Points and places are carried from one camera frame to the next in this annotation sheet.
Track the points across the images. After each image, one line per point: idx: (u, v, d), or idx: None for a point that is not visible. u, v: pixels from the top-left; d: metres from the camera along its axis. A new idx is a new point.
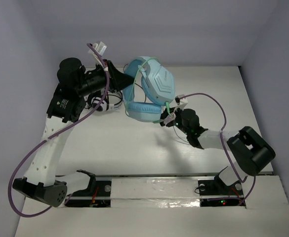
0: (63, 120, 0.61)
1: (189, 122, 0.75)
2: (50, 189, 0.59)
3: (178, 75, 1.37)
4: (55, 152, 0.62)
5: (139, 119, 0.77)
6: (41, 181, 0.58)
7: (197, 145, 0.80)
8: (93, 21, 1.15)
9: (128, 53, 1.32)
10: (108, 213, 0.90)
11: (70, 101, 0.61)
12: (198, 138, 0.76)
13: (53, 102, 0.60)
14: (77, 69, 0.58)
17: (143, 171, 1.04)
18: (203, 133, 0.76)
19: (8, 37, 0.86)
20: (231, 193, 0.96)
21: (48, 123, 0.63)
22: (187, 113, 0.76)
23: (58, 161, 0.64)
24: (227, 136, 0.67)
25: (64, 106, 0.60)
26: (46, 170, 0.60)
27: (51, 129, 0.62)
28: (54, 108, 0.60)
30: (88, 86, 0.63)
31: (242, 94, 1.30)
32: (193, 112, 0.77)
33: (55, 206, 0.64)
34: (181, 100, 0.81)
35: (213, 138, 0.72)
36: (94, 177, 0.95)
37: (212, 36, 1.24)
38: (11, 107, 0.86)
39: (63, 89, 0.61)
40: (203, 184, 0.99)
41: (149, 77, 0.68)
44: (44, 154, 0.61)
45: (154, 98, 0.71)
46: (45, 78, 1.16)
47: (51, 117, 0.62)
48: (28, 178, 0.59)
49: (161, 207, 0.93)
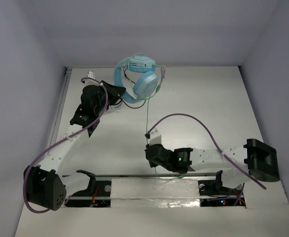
0: (82, 127, 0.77)
1: (158, 157, 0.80)
2: (58, 183, 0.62)
3: (178, 75, 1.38)
4: (70, 149, 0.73)
5: (146, 89, 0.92)
6: (53, 169, 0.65)
7: (186, 170, 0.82)
8: (93, 20, 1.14)
9: (128, 53, 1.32)
10: (108, 213, 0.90)
11: (89, 117, 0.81)
12: (191, 167, 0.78)
13: (76, 116, 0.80)
14: (96, 94, 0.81)
17: (143, 171, 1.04)
18: (195, 159, 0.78)
19: (8, 36, 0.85)
20: (231, 193, 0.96)
21: (68, 128, 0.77)
22: (151, 153, 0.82)
23: (67, 159, 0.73)
24: (237, 158, 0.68)
25: (85, 120, 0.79)
26: (60, 161, 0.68)
27: (70, 132, 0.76)
28: (75, 120, 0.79)
30: (101, 106, 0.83)
31: (242, 94, 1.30)
32: (153, 149, 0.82)
33: (52, 208, 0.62)
34: (151, 133, 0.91)
35: (215, 161, 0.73)
36: (94, 177, 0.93)
37: (213, 35, 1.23)
38: (11, 106, 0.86)
39: (84, 108, 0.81)
40: (203, 184, 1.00)
41: (132, 58, 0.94)
44: (61, 148, 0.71)
45: (144, 66, 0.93)
46: (44, 78, 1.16)
47: (72, 124, 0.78)
48: (42, 165, 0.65)
49: (161, 207, 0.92)
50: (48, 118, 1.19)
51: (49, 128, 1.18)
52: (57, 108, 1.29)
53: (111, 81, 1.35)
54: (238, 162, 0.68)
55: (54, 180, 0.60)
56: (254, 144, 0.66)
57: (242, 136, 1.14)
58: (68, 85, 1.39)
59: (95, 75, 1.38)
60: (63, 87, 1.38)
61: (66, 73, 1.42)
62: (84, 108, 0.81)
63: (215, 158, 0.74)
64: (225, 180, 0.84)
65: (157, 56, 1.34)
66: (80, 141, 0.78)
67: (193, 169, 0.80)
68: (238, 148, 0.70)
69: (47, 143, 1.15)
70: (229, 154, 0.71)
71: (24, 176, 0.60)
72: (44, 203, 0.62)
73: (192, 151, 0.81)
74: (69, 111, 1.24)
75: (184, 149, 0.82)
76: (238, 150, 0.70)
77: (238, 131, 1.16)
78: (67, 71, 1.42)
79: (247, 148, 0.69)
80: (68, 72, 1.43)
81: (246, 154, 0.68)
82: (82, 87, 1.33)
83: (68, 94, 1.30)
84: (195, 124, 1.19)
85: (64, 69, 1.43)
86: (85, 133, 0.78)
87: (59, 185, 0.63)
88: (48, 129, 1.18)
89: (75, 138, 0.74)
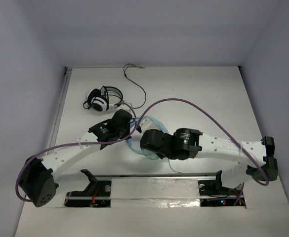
0: (98, 140, 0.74)
1: (152, 143, 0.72)
2: (51, 183, 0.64)
3: (178, 75, 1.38)
4: (75, 156, 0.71)
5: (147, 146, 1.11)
6: (51, 168, 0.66)
7: (188, 153, 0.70)
8: (93, 20, 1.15)
9: (127, 53, 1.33)
10: (107, 213, 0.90)
11: (109, 132, 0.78)
12: (199, 152, 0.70)
13: (98, 126, 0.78)
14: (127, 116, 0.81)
17: (143, 171, 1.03)
18: (205, 144, 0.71)
19: (7, 35, 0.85)
20: (231, 193, 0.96)
21: (85, 135, 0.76)
22: (144, 138, 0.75)
23: (70, 164, 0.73)
24: (254, 153, 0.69)
25: (103, 132, 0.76)
26: (61, 163, 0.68)
27: (85, 139, 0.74)
28: (95, 129, 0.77)
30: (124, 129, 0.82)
31: (242, 94, 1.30)
32: (147, 133, 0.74)
33: (34, 203, 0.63)
34: (141, 125, 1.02)
35: (229, 151, 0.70)
36: (95, 182, 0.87)
37: (212, 36, 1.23)
38: (10, 106, 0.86)
39: (109, 123, 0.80)
40: (203, 184, 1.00)
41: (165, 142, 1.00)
44: (68, 152, 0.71)
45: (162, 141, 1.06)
46: (44, 77, 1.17)
47: (90, 132, 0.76)
48: (44, 161, 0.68)
49: (161, 207, 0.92)
50: (48, 117, 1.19)
51: (49, 128, 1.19)
52: (57, 108, 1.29)
53: (111, 81, 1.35)
54: (256, 159, 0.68)
55: (46, 180, 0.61)
56: (271, 141, 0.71)
57: (242, 136, 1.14)
58: (68, 85, 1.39)
59: (95, 75, 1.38)
60: (62, 87, 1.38)
61: (66, 73, 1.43)
62: (109, 123, 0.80)
63: (231, 150, 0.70)
64: (224, 180, 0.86)
65: (156, 56, 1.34)
66: (90, 151, 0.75)
67: (197, 155, 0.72)
68: (256, 144, 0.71)
69: (47, 143, 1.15)
70: (247, 148, 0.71)
71: (25, 163, 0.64)
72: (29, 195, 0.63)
73: (201, 136, 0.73)
74: (69, 110, 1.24)
75: (190, 131, 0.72)
76: (256, 145, 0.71)
77: (238, 131, 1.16)
78: (67, 71, 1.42)
79: (265, 145, 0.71)
80: (68, 72, 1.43)
81: (263, 151, 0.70)
82: (82, 87, 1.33)
83: (68, 94, 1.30)
84: (195, 124, 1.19)
85: (64, 69, 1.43)
86: (97, 147, 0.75)
87: (50, 186, 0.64)
88: (48, 129, 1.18)
89: (86, 147, 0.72)
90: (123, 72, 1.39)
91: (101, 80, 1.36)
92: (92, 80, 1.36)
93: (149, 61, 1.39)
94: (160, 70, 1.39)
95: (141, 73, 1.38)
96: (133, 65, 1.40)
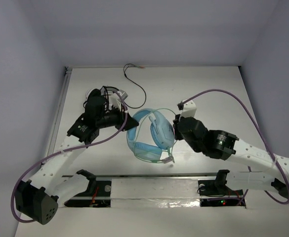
0: (80, 140, 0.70)
1: (193, 133, 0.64)
2: (49, 199, 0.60)
3: (178, 75, 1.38)
4: (63, 165, 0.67)
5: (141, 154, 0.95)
6: (43, 186, 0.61)
7: (221, 155, 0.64)
8: (93, 20, 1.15)
9: (127, 53, 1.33)
10: (107, 214, 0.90)
11: (88, 128, 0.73)
12: (232, 156, 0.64)
13: (75, 125, 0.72)
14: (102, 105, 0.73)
17: (144, 170, 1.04)
18: (241, 149, 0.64)
19: (6, 36, 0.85)
20: (232, 193, 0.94)
21: (65, 139, 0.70)
22: (183, 126, 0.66)
23: (62, 174, 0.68)
24: (288, 170, 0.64)
25: (83, 130, 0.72)
26: (51, 177, 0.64)
27: (66, 144, 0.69)
28: (73, 130, 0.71)
30: (105, 120, 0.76)
31: (242, 94, 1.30)
32: (191, 121, 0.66)
33: (41, 221, 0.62)
34: (186, 104, 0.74)
35: (264, 162, 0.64)
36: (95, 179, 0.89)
37: (212, 35, 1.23)
38: (10, 105, 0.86)
39: (85, 117, 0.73)
40: (203, 184, 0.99)
41: (161, 135, 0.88)
44: (55, 164, 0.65)
45: (160, 141, 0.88)
46: (44, 77, 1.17)
47: (69, 135, 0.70)
48: (32, 181, 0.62)
49: (161, 207, 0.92)
50: (48, 117, 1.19)
51: (49, 127, 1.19)
52: (56, 108, 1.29)
53: (111, 82, 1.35)
54: (287, 175, 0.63)
55: (42, 200, 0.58)
56: None
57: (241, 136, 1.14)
58: (68, 85, 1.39)
59: (95, 75, 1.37)
60: (62, 87, 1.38)
61: (66, 73, 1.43)
62: (85, 117, 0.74)
63: (266, 162, 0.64)
64: (233, 181, 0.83)
65: (156, 56, 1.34)
66: (76, 154, 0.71)
67: (227, 158, 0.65)
68: None
69: (46, 143, 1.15)
70: (281, 163, 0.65)
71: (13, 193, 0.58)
72: (33, 217, 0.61)
73: (238, 140, 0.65)
74: (69, 110, 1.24)
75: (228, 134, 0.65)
76: None
77: (238, 131, 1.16)
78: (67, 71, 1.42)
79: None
80: (68, 72, 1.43)
81: None
82: (82, 86, 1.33)
83: (68, 94, 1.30)
84: None
85: (64, 69, 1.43)
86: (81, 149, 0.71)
87: (49, 202, 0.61)
88: (48, 129, 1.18)
89: (69, 153, 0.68)
90: (123, 72, 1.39)
91: (101, 80, 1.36)
92: (92, 80, 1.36)
93: (149, 61, 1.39)
94: (160, 71, 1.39)
95: (141, 73, 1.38)
96: (134, 65, 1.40)
